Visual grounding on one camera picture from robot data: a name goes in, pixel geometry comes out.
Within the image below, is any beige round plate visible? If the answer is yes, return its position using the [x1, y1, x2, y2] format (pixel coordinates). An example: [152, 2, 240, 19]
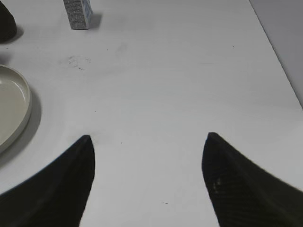
[0, 65, 32, 152]

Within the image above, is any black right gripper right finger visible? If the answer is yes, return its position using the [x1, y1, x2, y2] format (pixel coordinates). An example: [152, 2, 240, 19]
[201, 132, 303, 227]

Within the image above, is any dark red wax apple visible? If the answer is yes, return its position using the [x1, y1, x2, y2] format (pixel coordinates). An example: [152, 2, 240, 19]
[0, 2, 17, 43]

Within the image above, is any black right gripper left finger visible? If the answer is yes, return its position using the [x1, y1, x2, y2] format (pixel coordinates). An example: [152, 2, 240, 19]
[0, 135, 95, 227]

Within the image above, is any small white milk carton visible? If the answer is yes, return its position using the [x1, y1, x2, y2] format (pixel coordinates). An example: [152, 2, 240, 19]
[63, 0, 93, 30]

